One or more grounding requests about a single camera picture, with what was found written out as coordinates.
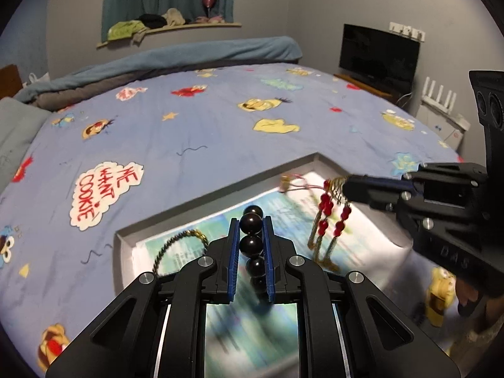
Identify pink cord bracelet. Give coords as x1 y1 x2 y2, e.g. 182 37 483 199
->
279 175 327 201

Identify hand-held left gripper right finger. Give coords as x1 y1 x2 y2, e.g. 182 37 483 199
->
263 216 461 378

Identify red bead gold tassel jewelry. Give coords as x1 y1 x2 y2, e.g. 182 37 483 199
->
309 177 353 272

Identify white plastic bag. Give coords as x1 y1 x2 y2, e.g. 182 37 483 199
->
24 72 50 87

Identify green cloth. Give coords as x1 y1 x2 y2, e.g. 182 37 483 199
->
107 20 146 42

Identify beige cloth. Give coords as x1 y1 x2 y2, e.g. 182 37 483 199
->
161 8 186 26

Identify white router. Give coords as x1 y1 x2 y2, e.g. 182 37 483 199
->
421 78 459 113

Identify blue blanket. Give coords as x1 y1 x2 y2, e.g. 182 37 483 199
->
16 36 304 105

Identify white wall hooks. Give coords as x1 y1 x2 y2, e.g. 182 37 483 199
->
389 21 427 42

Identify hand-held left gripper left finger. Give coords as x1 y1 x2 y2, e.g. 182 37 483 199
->
45 217 242 378

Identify wooden television stand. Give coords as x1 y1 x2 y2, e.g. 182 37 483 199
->
334 73 410 107

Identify grey-blue pillow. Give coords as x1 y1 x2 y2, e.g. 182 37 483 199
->
0 98 52 193

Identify gold twisted bracelet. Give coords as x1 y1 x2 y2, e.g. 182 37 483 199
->
152 229 209 276

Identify cartoon printed blue bed sheet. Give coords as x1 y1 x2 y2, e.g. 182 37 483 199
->
0 61 469 375

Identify wooden window sill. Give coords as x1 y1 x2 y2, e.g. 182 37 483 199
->
96 21 242 49

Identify person's right hand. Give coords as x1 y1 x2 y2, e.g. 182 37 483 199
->
457 283 487 318

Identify grey cardboard box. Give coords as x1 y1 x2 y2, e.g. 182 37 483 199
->
113 152 418 378

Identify black television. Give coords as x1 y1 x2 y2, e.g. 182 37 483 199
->
339 24 421 95

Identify grey blanket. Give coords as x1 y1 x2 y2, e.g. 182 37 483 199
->
37 73 136 112

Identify white cabinet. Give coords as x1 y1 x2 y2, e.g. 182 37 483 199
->
416 100 471 154

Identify black cloth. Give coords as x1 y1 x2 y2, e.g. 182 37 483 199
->
138 14 168 30

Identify wooden headboard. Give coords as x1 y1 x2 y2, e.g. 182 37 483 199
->
0 65 22 99

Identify large black bead bracelet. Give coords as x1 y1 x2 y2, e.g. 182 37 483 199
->
240 205 272 304

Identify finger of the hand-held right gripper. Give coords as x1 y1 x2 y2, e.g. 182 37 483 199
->
346 161 489 186
343 181 434 237

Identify printed paper sheet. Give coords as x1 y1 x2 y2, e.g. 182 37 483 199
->
134 171 406 378

